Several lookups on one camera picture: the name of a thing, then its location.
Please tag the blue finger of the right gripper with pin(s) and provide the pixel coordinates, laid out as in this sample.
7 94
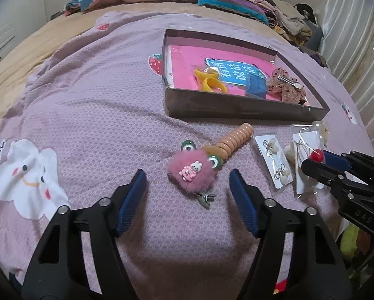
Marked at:
336 162

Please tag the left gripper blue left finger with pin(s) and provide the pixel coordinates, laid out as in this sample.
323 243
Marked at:
127 210

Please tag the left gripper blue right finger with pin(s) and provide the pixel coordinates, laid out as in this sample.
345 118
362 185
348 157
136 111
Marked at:
243 201

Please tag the red ball earrings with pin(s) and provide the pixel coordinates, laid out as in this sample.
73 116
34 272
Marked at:
307 148

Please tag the pink fluffy bunny hair clip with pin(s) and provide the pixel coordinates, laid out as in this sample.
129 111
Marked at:
194 171

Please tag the bow earrings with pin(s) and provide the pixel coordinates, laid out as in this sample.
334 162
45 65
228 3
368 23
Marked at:
274 159

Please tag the sheer sequin bow hair clip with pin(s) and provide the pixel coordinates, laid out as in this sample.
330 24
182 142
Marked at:
285 86

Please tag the yellow rings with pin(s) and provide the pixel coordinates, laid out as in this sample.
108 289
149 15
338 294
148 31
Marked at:
210 81

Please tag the cream flower hair clip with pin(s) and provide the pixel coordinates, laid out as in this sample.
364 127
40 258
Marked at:
322 130

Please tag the green frog eye clip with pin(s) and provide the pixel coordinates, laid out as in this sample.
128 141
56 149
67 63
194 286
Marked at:
188 145

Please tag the lilac cartoon print quilt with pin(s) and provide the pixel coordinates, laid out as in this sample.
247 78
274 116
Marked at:
93 114

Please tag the blue rectangular hair claw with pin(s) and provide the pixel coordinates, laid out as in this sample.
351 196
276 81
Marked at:
255 86

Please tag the shallow brown cardboard box lid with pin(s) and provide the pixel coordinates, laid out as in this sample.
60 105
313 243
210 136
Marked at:
209 75

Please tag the white striped curtain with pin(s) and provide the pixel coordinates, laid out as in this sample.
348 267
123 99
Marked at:
348 47

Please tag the pile of mixed clothes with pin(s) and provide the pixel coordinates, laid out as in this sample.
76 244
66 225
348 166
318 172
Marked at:
296 24

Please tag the tan bed sheet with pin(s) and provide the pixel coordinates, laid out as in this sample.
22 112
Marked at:
22 61

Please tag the purple teal striped blanket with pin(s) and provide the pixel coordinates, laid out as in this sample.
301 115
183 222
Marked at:
240 7

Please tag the white wardrobe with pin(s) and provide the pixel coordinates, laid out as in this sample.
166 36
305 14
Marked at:
18 20

